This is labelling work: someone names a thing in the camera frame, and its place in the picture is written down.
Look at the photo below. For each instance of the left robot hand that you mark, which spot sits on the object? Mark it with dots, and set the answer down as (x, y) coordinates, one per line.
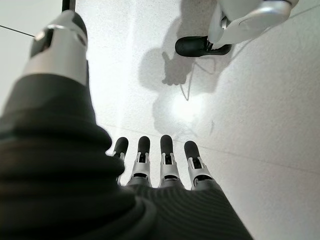
(75, 175)

